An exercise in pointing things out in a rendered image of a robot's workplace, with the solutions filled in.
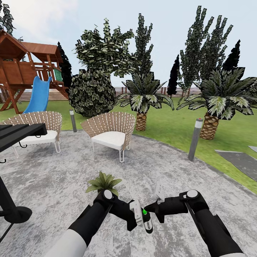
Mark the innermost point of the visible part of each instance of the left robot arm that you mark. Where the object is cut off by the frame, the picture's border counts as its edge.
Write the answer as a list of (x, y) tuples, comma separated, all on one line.
[(76, 239)]

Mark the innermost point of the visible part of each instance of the insectifuge atomizer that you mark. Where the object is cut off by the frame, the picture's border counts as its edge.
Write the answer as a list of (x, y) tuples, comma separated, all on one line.
[(148, 224)]

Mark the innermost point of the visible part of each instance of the garden chair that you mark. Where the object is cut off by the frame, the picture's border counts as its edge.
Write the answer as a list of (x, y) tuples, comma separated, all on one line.
[(53, 123), (112, 129)]

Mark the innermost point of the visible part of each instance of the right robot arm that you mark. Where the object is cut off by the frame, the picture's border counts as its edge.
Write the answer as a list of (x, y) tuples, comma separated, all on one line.
[(211, 228)]

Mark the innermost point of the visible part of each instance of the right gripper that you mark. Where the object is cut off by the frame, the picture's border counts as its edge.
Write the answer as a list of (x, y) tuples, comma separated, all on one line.
[(162, 209)]

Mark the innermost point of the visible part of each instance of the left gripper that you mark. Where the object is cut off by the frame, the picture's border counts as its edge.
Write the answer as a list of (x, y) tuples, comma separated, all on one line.
[(129, 216)]

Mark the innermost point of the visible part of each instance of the pot plant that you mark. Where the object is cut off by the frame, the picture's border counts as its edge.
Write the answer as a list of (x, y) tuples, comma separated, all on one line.
[(103, 182)]

